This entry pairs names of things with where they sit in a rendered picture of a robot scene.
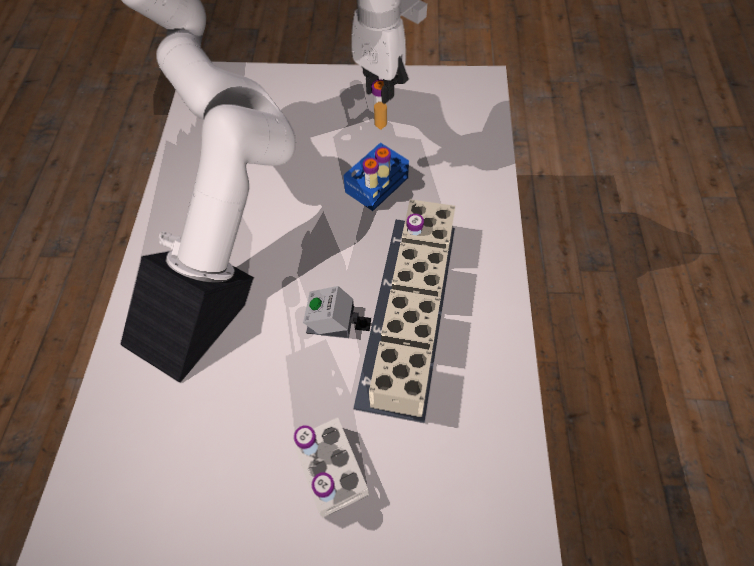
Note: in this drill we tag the blue tube rack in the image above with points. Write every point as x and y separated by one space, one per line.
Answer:
356 187

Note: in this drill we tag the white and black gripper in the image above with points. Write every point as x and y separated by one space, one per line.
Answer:
381 51

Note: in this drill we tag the beige bucket adapter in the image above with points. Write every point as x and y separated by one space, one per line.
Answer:
396 399
419 268
402 324
438 221

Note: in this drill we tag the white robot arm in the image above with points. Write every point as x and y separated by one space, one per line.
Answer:
233 135

